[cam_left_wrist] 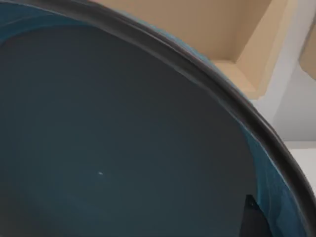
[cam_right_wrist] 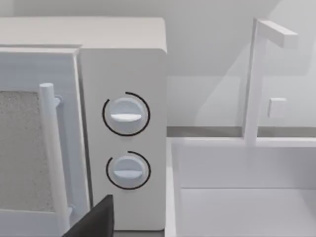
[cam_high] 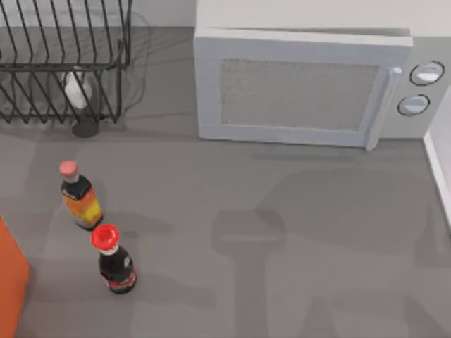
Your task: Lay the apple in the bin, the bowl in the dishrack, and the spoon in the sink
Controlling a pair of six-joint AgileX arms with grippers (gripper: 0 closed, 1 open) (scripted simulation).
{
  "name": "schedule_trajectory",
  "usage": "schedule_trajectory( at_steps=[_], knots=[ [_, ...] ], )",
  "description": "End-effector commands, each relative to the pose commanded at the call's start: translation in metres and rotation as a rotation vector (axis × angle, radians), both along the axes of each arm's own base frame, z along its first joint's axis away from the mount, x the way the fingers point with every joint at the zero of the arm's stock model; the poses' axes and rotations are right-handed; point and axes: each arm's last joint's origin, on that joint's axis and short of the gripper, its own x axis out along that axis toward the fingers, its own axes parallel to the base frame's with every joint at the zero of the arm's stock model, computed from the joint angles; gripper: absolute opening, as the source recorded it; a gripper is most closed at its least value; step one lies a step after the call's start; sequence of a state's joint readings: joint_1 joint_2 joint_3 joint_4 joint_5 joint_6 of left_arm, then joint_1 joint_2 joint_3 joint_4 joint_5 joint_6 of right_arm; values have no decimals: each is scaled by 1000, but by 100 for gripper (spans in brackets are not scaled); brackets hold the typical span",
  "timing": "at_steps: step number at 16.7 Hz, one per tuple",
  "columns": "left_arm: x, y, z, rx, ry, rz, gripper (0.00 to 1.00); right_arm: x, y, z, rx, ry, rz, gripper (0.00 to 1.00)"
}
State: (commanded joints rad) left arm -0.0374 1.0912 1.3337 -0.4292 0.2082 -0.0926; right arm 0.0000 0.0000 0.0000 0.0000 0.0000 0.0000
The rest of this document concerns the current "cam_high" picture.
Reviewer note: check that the large microwave knob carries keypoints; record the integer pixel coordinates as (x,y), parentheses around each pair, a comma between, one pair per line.
(425,73)

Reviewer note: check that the microwave oven door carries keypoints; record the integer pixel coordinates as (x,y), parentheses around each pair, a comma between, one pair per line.
(282,45)

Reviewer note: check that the orange box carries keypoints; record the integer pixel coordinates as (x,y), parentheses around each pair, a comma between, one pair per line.
(8,281)

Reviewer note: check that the red capped dark bottle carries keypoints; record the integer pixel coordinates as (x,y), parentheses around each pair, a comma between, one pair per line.
(116,267)

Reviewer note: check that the small microwave knob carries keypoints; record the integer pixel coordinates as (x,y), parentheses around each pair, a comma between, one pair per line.
(413,105)

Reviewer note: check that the white and black brush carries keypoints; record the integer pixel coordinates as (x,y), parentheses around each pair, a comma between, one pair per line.
(84,123)

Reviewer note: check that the pale grey microwave oven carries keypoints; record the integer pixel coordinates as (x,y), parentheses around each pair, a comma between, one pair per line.
(398,123)

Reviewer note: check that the orange labelled dark bottle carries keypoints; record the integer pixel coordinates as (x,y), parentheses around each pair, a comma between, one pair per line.
(81,200)

